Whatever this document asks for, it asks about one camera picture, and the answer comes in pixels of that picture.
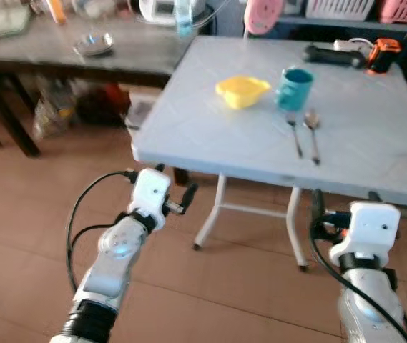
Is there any white folding table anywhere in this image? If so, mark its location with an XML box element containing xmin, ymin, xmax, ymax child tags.
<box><xmin>132</xmin><ymin>36</ymin><xmax>407</xmax><ymax>273</ymax></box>

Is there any metal fork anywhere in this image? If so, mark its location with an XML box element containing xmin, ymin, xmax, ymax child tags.
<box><xmin>286</xmin><ymin>112</ymin><xmax>305</xmax><ymax>159</ymax></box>

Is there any metal spoon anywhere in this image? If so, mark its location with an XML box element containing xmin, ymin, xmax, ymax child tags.
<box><xmin>303</xmin><ymin>109</ymin><xmax>322</xmax><ymax>166</ymax></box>

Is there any yellow plastic bowl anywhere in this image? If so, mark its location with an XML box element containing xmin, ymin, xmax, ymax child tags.
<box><xmin>215</xmin><ymin>75</ymin><xmax>271</xmax><ymax>110</ymax></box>

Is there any teal mug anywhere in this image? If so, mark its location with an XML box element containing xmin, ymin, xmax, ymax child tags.
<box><xmin>275</xmin><ymin>68</ymin><xmax>315</xmax><ymax>113</ymax></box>

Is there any patterned shopping bag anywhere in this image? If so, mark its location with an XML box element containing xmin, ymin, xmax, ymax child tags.
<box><xmin>32</xmin><ymin>77</ymin><xmax>79</xmax><ymax>141</ymax></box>

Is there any stainless steel bowl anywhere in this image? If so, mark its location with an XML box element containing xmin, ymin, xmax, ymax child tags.
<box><xmin>73</xmin><ymin>34</ymin><xmax>115</xmax><ymax>59</ymax></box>

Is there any orange and black device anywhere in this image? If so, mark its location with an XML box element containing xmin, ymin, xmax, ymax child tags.
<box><xmin>365</xmin><ymin>39</ymin><xmax>403</xmax><ymax>76</ymax></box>

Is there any clear blue water bottle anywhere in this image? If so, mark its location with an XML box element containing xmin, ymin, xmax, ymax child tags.
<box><xmin>175</xmin><ymin>0</ymin><xmax>195</xmax><ymax>39</ymax></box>

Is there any white charger block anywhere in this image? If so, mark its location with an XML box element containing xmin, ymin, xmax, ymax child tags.
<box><xmin>333</xmin><ymin>39</ymin><xmax>376</xmax><ymax>53</ymax></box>

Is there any white kitchen appliance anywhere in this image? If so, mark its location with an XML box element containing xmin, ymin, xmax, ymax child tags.
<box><xmin>139</xmin><ymin>0</ymin><xmax>208</xmax><ymax>26</ymax></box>

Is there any dark wooden table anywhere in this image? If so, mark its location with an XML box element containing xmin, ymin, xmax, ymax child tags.
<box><xmin>0</xmin><ymin>16</ymin><xmax>197</xmax><ymax>159</ymax></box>

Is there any dark shelf board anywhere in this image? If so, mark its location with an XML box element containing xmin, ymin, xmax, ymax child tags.
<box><xmin>275</xmin><ymin>14</ymin><xmax>407</xmax><ymax>36</ymax></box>

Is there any pink handheld fan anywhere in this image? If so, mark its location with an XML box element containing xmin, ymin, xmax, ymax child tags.
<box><xmin>244</xmin><ymin>0</ymin><xmax>285</xmax><ymax>36</ymax></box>

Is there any orange bottle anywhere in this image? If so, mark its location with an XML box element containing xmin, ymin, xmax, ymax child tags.
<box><xmin>46</xmin><ymin>0</ymin><xmax>69</xmax><ymax>25</ymax></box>

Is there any white plastic basket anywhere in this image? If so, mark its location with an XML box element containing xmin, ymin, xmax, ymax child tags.
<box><xmin>305</xmin><ymin>0</ymin><xmax>376</xmax><ymax>21</ymax></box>

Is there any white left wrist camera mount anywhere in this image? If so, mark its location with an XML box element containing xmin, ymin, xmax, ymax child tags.
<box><xmin>127</xmin><ymin>169</ymin><xmax>172</xmax><ymax>232</ymax></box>

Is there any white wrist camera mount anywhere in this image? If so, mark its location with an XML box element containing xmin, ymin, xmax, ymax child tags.
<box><xmin>329</xmin><ymin>202</ymin><xmax>402</xmax><ymax>264</ymax></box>
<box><xmin>127</xmin><ymin>169</ymin><xmax>172</xmax><ymax>232</ymax></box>

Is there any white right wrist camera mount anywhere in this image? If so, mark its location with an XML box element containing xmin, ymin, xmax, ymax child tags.
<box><xmin>329</xmin><ymin>202</ymin><xmax>402</xmax><ymax>264</ymax></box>

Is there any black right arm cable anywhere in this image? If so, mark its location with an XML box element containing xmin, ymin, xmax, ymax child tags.
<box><xmin>309</xmin><ymin>220</ymin><xmax>407</xmax><ymax>343</ymax></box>

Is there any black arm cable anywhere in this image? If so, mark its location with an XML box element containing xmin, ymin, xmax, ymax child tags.
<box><xmin>309</xmin><ymin>220</ymin><xmax>407</xmax><ymax>343</ymax></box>
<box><xmin>65</xmin><ymin>169</ymin><xmax>140</xmax><ymax>294</ymax></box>

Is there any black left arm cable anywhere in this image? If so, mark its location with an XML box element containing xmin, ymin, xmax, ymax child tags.
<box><xmin>65</xmin><ymin>169</ymin><xmax>140</xmax><ymax>294</ymax></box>

